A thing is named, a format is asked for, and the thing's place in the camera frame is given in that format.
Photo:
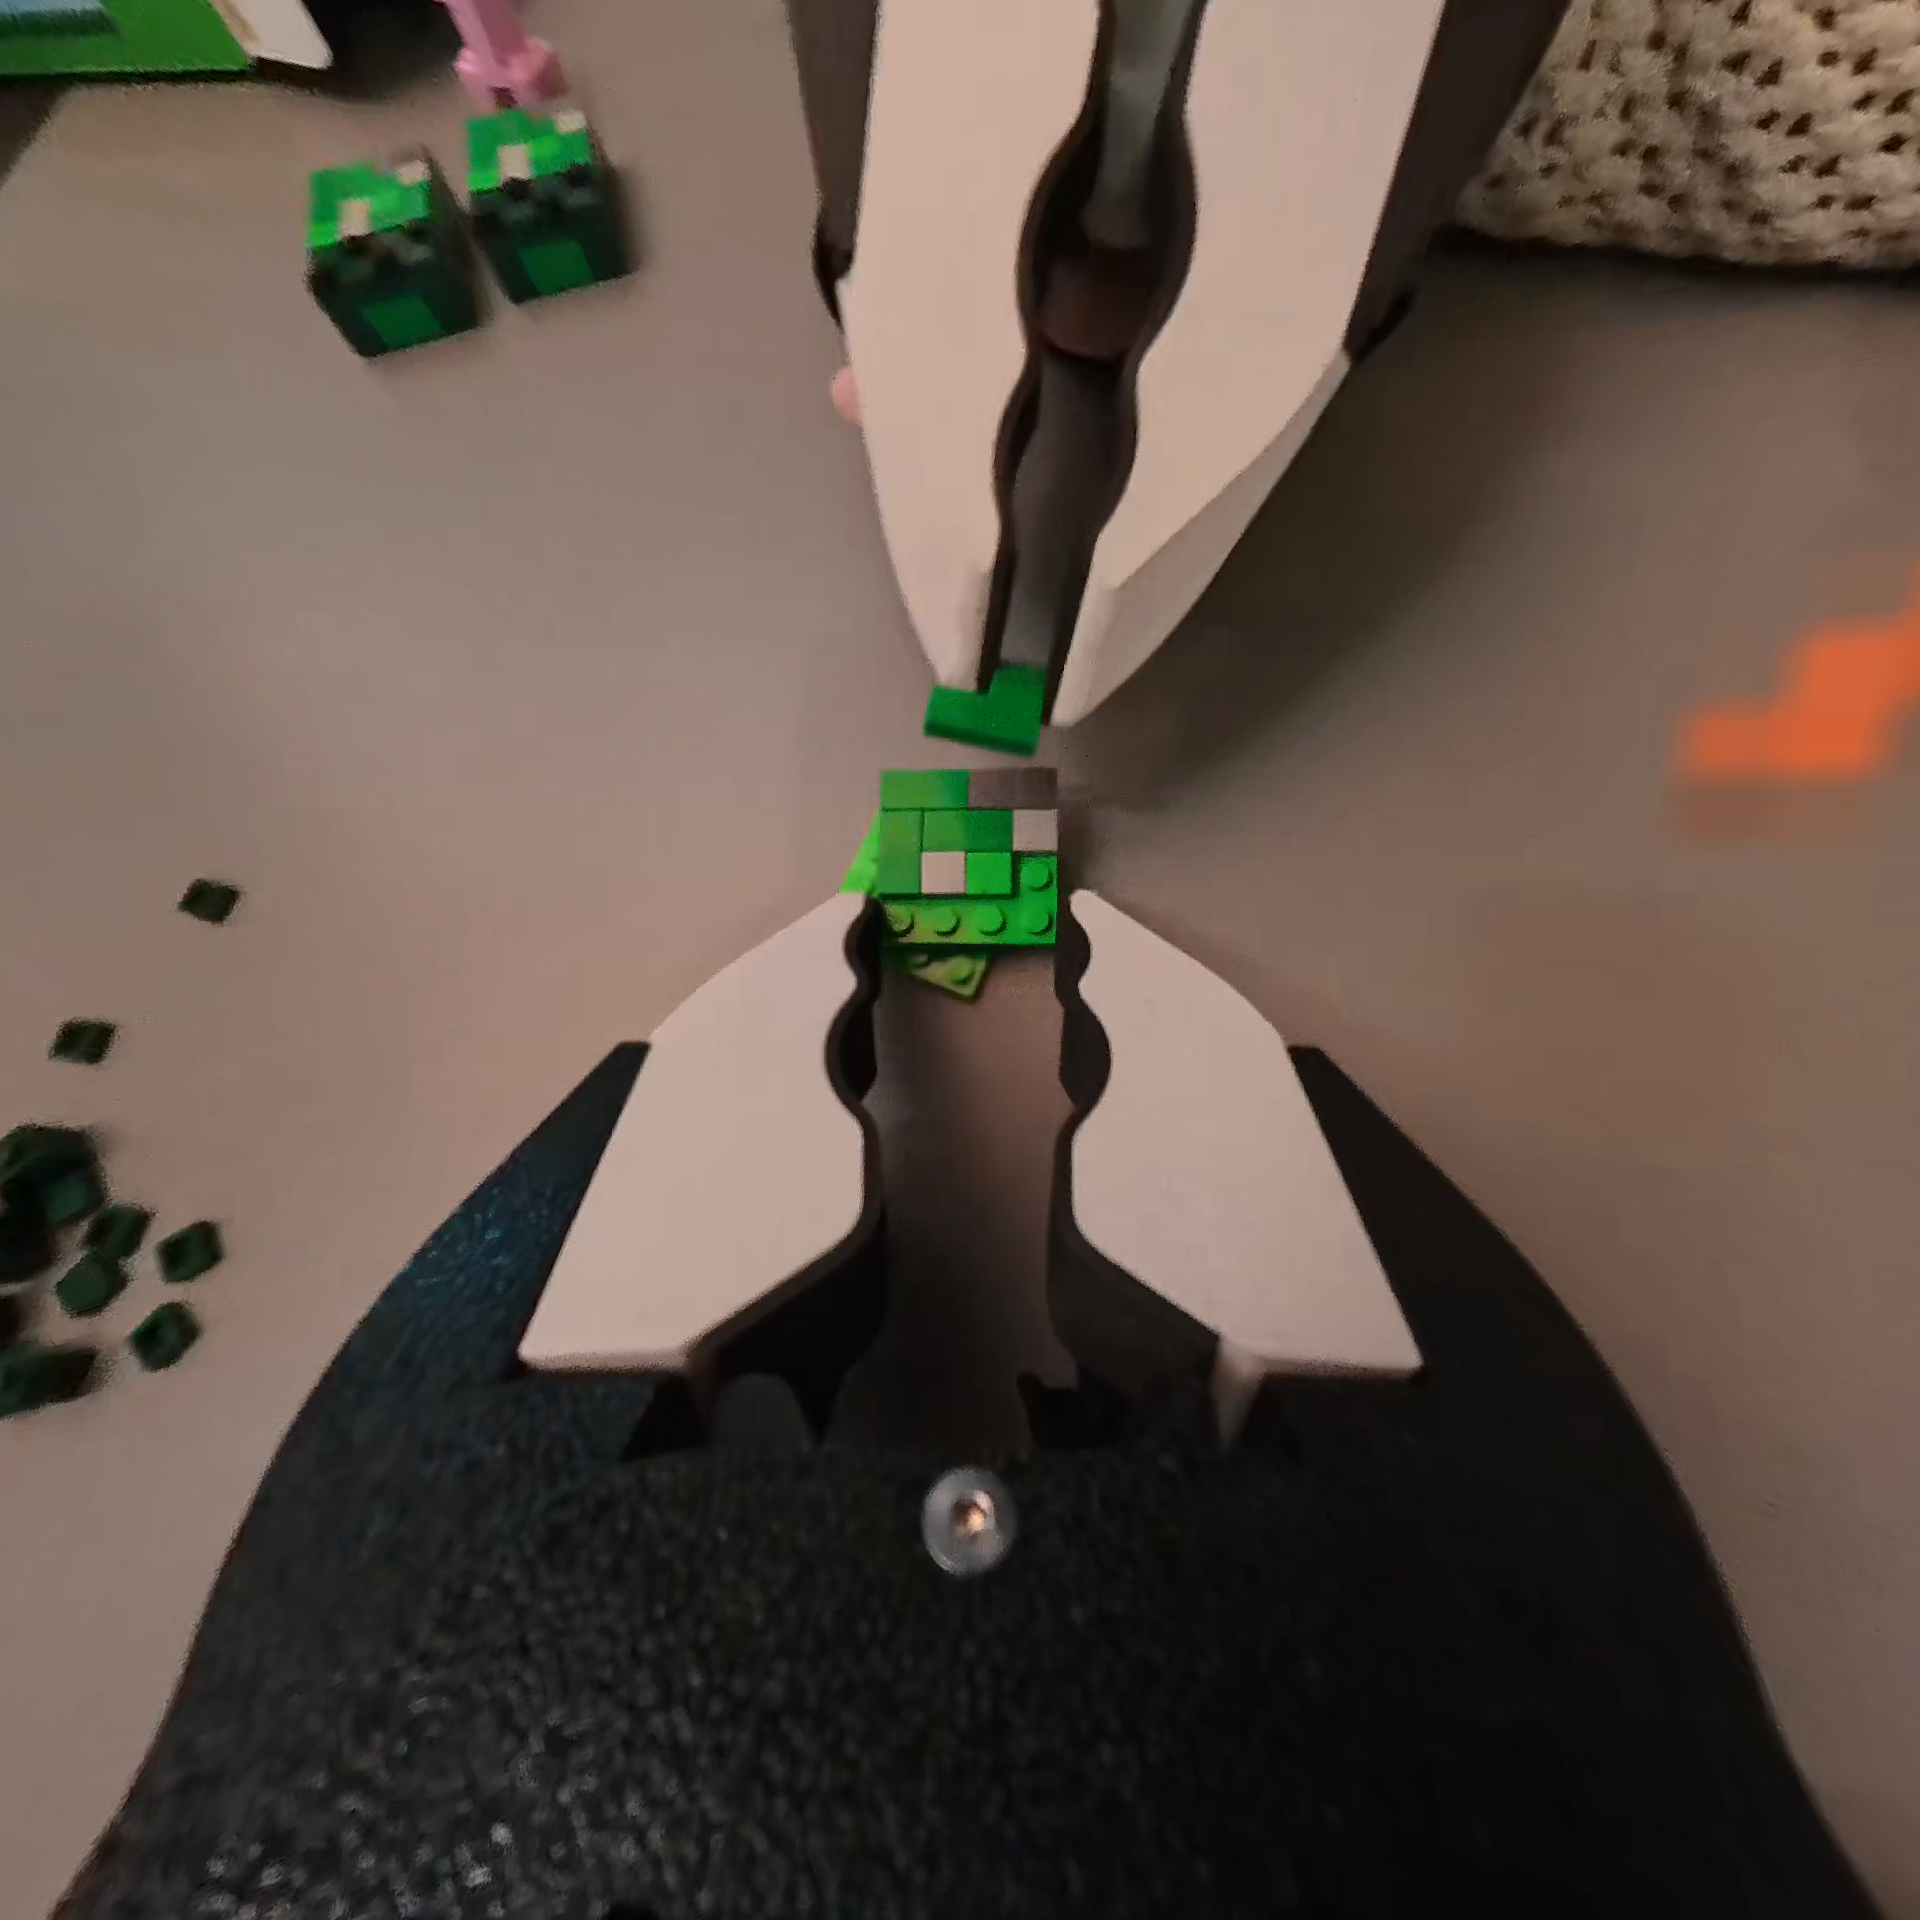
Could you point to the green and grey lego assembly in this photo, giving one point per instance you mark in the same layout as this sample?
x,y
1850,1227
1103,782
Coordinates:
x,y
960,849

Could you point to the pile of dark green lego pieces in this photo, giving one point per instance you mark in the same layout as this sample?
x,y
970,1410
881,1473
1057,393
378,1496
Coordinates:
x,y
91,1244

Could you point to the pink lego figure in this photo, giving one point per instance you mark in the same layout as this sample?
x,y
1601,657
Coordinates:
x,y
502,45

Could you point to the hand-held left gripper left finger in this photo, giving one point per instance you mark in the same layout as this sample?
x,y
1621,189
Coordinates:
x,y
721,1171

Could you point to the small green L-shaped lego tile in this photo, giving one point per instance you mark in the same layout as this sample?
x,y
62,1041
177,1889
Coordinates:
x,y
990,713

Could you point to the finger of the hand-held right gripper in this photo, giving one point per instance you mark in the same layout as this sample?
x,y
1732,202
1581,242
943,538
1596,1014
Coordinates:
x,y
1275,300
939,300

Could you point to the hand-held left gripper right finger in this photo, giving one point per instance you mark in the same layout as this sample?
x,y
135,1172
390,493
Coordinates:
x,y
1215,1185

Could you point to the orange lego brick separator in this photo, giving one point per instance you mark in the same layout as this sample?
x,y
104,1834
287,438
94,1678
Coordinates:
x,y
1814,705

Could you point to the green lego cube build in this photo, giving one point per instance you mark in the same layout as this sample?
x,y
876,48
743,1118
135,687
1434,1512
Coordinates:
x,y
549,210
390,262

